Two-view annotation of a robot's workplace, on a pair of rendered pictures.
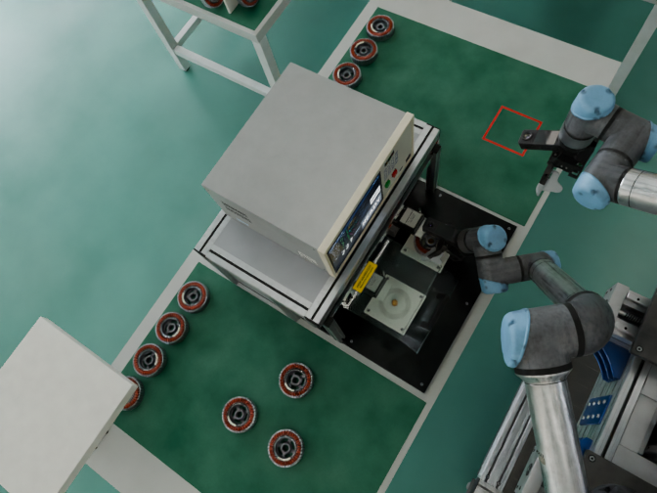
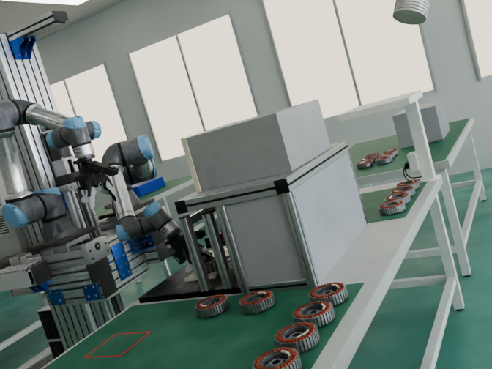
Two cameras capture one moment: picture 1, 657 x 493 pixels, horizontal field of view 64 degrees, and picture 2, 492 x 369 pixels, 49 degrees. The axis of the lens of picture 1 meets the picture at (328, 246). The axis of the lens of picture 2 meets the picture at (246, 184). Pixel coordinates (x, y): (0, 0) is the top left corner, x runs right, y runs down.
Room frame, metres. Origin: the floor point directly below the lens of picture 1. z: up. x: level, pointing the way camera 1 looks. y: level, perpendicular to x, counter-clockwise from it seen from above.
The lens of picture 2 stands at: (2.55, -1.02, 1.35)
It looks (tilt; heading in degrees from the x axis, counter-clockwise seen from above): 7 degrees down; 154
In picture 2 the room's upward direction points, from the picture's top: 16 degrees counter-clockwise
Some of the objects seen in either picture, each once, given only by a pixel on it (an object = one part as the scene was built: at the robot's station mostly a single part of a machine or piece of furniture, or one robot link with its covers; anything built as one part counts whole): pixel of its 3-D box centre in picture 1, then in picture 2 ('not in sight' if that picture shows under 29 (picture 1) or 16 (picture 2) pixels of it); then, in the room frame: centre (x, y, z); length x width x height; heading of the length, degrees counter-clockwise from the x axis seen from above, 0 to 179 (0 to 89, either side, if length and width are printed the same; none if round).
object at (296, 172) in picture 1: (313, 168); (259, 143); (0.73, -0.05, 1.22); 0.44 x 0.39 x 0.20; 125
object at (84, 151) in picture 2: (578, 130); (83, 151); (0.45, -0.63, 1.37); 0.08 x 0.08 x 0.05
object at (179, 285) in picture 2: (409, 273); (227, 263); (0.47, -0.21, 0.76); 0.64 x 0.47 x 0.02; 125
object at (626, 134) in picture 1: (629, 141); (64, 137); (0.35, -0.66, 1.45); 0.11 x 0.11 x 0.08; 29
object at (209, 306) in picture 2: not in sight; (212, 305); (0.90, -0.48, 0.77); 0.11 x 0.11 x 0.04
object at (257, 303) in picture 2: not in sight; (257, 302); (1.04, -0.38, 0.77); 0.11 x 0.11 x 0.04
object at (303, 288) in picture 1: (318, 192); (269, 174); (0.72, -0.04, 1.09); 0.68 x 0.44 x 0.05; 125
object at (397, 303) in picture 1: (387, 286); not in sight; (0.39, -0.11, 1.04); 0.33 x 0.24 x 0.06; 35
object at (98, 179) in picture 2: (571, 151); (88, 172); (0.44, -0.64, 1.29); 0.09 x 0.08 x 0.12; 37
